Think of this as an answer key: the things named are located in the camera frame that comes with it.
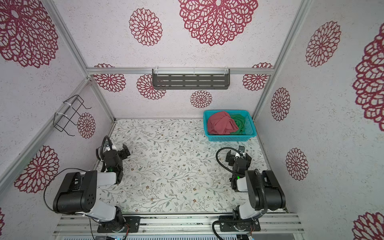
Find pink tank top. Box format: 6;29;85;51
207;111;239;135

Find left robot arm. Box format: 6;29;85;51
53;145;131;233

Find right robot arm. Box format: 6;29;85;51
226;146;286;221

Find green tank top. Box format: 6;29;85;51
230;114;246;135

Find teal plastic basket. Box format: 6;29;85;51
203;110;258;142

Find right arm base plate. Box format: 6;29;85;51
219;216;261;232

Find black wire wall rack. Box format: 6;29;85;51
52;95;91;137

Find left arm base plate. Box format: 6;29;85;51
97;216;141;234

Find aluminium front rail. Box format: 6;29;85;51
53;212;306;235

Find grey wall shelf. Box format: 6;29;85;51
152;69;231;90

